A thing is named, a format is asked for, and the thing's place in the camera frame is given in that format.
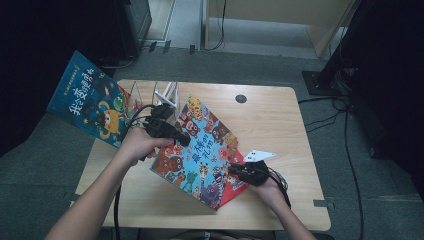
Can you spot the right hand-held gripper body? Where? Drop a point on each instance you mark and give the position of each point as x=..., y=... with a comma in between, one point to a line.
x=256, y=173

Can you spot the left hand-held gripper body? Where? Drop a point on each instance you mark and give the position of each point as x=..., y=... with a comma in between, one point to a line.
x=160, y=128

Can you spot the colourful animals picture book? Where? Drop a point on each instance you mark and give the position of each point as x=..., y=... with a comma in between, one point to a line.
x=200, y=156

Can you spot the clear acrylic book rack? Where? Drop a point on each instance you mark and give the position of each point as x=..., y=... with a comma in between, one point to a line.
x=141, y=93

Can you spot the white caterpillar board book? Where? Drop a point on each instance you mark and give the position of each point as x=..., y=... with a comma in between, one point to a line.
x=171, y=88

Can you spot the blue monster picture book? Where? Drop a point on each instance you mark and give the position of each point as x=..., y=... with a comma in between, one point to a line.
x=86, y=100

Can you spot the person's right hand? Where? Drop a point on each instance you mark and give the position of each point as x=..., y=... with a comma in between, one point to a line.
x=270, y=193

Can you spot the person's left hand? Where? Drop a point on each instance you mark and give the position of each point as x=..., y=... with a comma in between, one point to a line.
x=138, y=145

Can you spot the black table grommet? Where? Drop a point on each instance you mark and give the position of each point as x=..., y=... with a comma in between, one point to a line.
x=241, y=99

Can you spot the grey tape piece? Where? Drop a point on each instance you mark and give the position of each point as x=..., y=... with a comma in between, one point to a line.
x=323, y=203

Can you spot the black metal stand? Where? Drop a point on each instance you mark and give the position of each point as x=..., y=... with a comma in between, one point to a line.
x=320, y=83

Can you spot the black cabinet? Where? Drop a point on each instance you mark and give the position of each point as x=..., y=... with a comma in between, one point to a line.
x=136, y=20

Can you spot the dark curtain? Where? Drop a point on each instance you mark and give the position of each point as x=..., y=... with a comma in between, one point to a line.
x=393, y=83
x=26, y=66

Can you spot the beige wooden partition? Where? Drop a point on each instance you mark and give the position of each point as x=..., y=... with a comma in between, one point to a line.
x=266, y=8

